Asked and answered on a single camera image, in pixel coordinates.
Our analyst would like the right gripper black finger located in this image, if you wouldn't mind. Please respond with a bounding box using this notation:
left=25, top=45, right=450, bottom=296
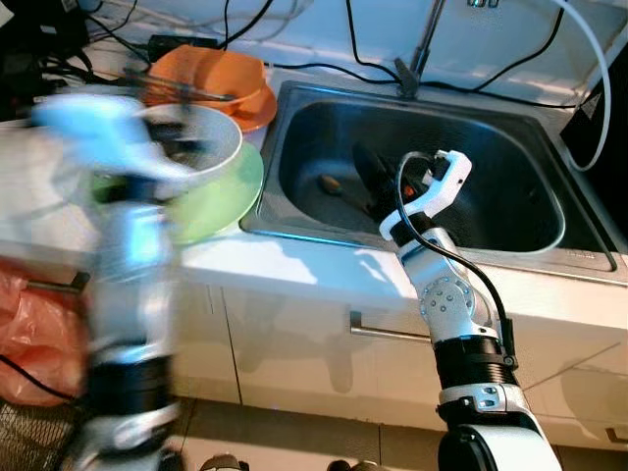
left=351, top=145, right=398, bottom=192
left=363, top=186, right=401, bottom=223

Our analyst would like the white bowl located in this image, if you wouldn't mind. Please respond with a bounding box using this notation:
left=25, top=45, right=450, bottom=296
left=147, top=103, right=243, bottom=192

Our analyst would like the light green plate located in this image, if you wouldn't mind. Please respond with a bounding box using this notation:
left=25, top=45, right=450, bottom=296
left=93, top=142, right=266, bottom=246

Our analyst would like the white kitchen cabinet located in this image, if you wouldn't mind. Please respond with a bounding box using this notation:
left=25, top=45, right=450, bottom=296
left=0, top=260, right=628, bottom=452

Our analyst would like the stainless steel sink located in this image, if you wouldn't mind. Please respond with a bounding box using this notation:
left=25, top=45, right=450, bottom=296
left=240, top=80, right=619, bottom=286

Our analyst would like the grey metal faucet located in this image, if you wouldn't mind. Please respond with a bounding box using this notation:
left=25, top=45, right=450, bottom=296
left=394, top=0, right=447, bottom=97

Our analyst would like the orange bowl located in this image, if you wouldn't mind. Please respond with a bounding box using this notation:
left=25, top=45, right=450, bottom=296
left=147, top=44, right=271, bottom=104

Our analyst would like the black power adapter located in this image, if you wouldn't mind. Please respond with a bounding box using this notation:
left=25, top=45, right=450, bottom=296
left=147, top=34, right=225, bottom=57

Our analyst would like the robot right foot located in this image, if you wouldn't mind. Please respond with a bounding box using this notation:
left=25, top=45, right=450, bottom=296
left=327, top=457, right=386, bottom=471

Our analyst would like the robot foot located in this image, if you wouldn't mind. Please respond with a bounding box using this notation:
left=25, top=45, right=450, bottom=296
left=327, top=457, right=386, bottom=471
left=199, top=452, right=253, bottom=471

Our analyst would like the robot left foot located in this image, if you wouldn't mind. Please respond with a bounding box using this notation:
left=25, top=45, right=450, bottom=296
left=199, top=452, right=253, bottom=471

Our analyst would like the black power strip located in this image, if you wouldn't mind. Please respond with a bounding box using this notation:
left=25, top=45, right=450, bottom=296
left=0, top=49, right=89, bottom=109

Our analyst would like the red plastic bag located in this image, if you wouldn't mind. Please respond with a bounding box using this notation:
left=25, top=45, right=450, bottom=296
left=0, top=257, right=89, bottom=408

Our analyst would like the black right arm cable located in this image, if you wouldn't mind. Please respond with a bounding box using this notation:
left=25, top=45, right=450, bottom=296
left=393, top=152, right=516, bottom=369

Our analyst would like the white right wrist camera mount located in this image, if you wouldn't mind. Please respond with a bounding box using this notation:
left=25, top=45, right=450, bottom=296
left=380, top=150, right=473, bottom=241

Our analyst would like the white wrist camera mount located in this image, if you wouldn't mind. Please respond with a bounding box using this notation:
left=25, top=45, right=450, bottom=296
left=29, top=93, right=197, bottom=183
left=380, top=150, right=473, bottom=241

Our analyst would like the white hose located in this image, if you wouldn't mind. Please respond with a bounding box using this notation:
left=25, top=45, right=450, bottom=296
left=554, top=0, right=615, bottom=174

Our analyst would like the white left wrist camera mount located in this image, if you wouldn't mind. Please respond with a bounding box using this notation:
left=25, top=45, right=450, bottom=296
left=29, top=93, right=197, bottom=183

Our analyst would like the thin black cable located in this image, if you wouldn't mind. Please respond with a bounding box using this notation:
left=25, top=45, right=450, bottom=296
left=0, top=353, right=79, bottom=403

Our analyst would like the wire mesh fan guard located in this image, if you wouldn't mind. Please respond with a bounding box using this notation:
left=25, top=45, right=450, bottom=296
left=0, top=397, right=91, bottom=471

